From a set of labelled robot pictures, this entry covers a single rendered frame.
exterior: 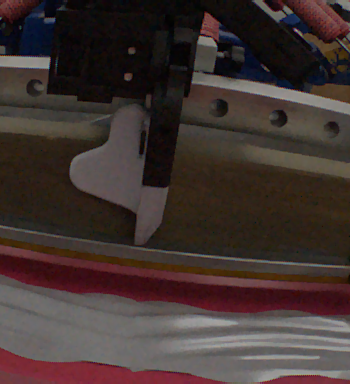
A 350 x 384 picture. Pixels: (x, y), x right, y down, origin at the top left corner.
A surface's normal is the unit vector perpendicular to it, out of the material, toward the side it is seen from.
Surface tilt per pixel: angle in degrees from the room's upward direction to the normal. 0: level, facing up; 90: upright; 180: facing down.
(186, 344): 32
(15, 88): 90
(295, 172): 64
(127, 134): 84
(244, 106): 90
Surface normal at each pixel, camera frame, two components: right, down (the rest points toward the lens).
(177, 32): 0.11, -0.38
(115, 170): 0.03, 0.37
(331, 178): 0.07, 0.03
